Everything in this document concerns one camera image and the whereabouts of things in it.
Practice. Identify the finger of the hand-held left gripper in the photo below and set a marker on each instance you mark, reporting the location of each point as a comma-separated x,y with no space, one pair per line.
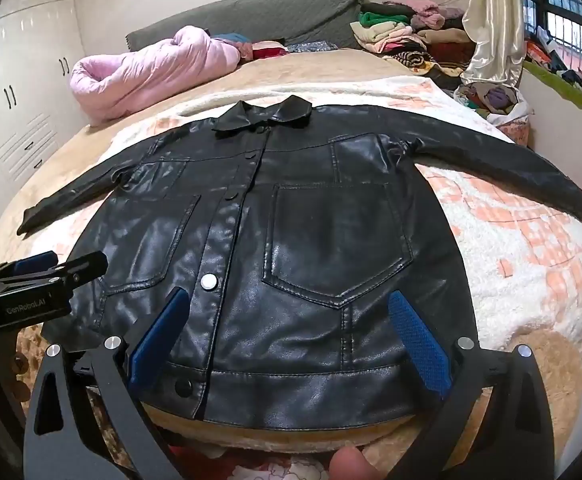
33,262
86,266

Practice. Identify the blue floral cloth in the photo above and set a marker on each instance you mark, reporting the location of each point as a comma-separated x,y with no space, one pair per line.
311,46

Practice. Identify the teal cloth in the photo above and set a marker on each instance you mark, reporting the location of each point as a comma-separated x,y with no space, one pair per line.
231,37

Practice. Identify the cream satin curtain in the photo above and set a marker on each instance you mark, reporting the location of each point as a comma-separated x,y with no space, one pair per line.
491,25

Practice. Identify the green cloth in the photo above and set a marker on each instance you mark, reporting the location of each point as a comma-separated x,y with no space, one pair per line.
561,85

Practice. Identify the person's floral clothing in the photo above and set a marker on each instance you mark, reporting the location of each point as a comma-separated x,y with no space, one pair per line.
251,465

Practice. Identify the black leather jacket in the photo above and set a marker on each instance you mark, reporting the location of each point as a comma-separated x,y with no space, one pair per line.
296,260

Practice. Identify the pink quilt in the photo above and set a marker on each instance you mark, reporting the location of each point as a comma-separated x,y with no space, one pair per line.
141,70

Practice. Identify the pile of folded clothes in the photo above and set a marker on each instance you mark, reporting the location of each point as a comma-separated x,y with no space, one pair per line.
386,32

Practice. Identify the white orange printed blanket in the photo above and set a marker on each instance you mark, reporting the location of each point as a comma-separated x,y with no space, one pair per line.
521,240

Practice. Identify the floral bag of clothes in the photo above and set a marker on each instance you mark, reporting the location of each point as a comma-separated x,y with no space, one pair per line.
491,100

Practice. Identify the grey padded headboard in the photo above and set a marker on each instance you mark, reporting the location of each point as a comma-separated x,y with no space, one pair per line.
281,15

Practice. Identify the person's right hand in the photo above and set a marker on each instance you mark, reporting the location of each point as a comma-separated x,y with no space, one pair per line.
351,465

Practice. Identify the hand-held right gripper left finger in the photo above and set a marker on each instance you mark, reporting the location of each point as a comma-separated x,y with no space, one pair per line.
158,332

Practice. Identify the red white pillow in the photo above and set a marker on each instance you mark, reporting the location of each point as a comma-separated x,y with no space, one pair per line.
266,51

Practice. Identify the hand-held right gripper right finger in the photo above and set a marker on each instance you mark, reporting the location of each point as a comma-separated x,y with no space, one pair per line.
421,345

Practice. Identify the white wardrobe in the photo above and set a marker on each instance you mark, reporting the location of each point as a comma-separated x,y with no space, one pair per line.
21,60

